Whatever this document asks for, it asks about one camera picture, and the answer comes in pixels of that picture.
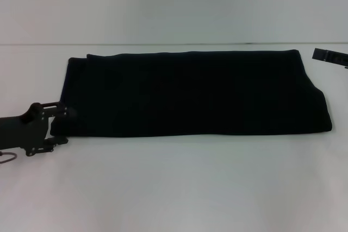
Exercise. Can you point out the black t-shirt with FREE print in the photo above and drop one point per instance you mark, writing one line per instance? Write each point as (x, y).
(190, 93)

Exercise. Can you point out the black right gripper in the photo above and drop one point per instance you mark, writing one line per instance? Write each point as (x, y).
(340, 58)

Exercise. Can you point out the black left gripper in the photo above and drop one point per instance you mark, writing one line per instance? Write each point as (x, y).
(24, 128)

